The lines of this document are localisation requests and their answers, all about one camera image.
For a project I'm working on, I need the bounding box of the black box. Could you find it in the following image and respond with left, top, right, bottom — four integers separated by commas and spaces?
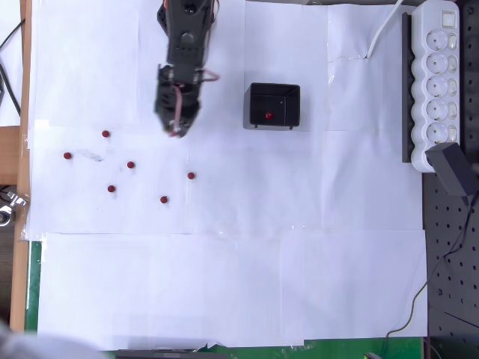
242, 82, 302, 131

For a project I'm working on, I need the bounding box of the wooden table edge board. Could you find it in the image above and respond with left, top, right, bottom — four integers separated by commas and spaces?
9, 0, 34, 331

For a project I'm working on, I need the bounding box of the white paper table cover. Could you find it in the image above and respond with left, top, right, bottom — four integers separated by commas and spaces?
25, 0, 430, 352

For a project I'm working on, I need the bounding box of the metal clamp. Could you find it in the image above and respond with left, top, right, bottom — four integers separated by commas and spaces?
0, 189, 30, 227

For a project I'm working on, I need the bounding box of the green cutting mat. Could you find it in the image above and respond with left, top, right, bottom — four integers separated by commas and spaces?
24, 241, 427, 359

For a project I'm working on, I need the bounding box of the dark grey ridged panel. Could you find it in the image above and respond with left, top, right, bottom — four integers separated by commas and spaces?
0, 223, 19, 311

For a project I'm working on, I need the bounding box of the flat black device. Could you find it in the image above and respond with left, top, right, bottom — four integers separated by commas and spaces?
115, 348, 229, 359

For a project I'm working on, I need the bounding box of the blurry grey object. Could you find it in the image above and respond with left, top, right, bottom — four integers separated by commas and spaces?
0, 319, 104, 359

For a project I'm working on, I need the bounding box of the white power strip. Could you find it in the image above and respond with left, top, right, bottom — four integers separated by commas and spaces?
410, 0, 461, 174

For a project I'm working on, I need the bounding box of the black power adapter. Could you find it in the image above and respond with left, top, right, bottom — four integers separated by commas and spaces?
425, 141, 475, 198

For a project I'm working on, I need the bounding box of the black pegboard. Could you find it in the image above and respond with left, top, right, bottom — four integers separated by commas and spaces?
421, 0, 479, 359

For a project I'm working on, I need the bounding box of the white power cable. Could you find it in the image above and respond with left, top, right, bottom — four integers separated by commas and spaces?
365, 0, 406, 61

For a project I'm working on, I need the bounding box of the thin black cable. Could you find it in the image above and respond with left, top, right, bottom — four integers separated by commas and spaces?
380, 196, 479, 359

